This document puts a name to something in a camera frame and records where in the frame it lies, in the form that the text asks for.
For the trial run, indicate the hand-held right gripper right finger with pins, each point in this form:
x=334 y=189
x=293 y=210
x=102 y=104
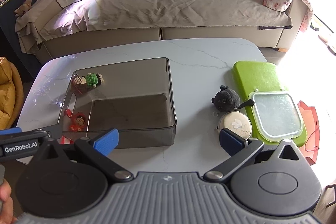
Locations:
x=232 y=142

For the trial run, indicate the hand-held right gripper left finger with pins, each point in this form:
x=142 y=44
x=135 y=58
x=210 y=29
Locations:
x=106 y=142

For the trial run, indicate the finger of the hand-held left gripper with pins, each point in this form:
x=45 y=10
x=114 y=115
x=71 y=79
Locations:
x=10 y=131
x=56 y=131

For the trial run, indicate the round beige coin purse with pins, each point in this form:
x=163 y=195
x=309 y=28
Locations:
x=233 y=121

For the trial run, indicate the transparent grey storage box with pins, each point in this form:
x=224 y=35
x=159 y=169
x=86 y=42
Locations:
x=131 y=114

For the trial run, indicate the crochet doll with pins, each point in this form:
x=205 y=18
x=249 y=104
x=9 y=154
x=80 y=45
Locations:
x=92 y=79

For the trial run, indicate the green lid with clear flap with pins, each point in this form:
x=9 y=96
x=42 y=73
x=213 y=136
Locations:
x=252 y=74

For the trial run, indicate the person's left hand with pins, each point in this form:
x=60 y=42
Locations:
x=5 y=195

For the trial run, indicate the red hooded figurine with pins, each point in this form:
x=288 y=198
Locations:
x=77 y=121

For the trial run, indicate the yellow leather chair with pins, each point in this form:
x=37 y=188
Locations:
x=8 y=93

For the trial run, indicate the black cat plush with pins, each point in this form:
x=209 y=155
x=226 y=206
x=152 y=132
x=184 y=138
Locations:
x=227 y=98

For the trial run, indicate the red plastic basket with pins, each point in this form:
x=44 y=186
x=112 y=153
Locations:
x=312 y=119

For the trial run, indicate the beige sofa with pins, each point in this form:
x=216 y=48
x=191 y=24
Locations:
x=210 y=35

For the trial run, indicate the brown teddy plush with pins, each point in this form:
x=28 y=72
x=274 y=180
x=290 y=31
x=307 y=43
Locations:
x=23 y=7

